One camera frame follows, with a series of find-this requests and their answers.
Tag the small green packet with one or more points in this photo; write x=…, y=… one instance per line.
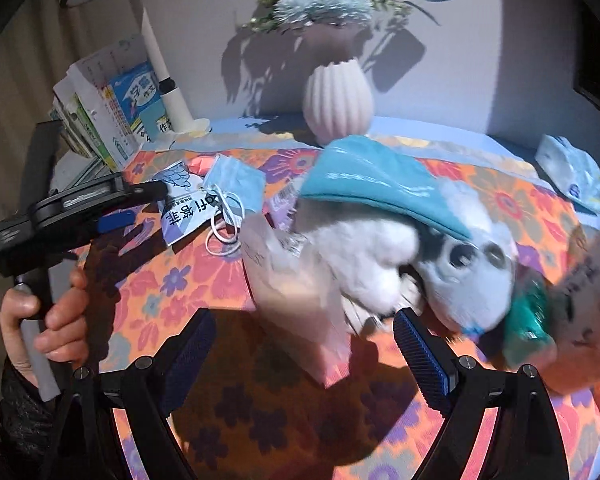
x=527, y=325

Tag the blue white tissue pack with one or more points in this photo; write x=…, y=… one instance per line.
x=575, y=170

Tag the clear plastic bag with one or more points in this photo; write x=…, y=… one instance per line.
x=290, y=290

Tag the person's left hand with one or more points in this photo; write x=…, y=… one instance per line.
x=60, y=330

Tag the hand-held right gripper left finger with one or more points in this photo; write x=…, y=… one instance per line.
x=190, y=355

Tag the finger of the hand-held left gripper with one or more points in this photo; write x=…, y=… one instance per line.
x=115, y=222
x=145, y=190

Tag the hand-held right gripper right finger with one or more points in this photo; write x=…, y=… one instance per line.
x=425, y=360

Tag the printed paper packet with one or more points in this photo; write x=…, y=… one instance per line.
x=185, y=210

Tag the floral tablecloth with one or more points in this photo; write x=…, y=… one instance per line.
x=280, y=410

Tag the dark wooden furniture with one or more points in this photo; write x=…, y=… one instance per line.
x=597, y=80

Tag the white elastic loop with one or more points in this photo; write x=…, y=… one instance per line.
x=222, y=242

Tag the stack of books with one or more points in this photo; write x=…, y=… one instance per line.
x=115, y=105

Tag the white cylinder stand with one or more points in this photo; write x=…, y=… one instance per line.
x=155, y=55

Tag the person's left forearm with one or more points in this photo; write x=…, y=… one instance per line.
x=22, y=420

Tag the white plush toy teal hat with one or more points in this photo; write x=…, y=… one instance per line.
x=380, y=220

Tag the white ribbed vase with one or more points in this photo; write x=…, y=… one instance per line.
x=337, y=105

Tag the brown cardboard box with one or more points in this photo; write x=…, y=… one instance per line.
x=587, y=300

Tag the blue face mask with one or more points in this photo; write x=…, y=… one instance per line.
x=235, y=180

